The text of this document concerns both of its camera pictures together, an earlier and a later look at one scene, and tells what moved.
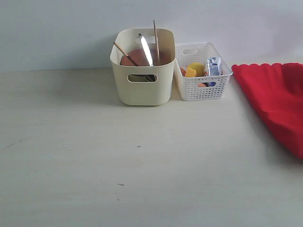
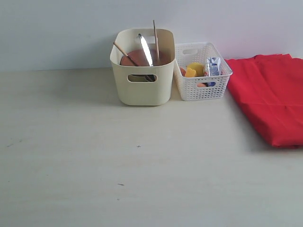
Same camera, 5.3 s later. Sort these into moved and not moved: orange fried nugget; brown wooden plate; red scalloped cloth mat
Moved: red scalloped cloth mat
Not moved: brown wooden plate; orange fried nugget
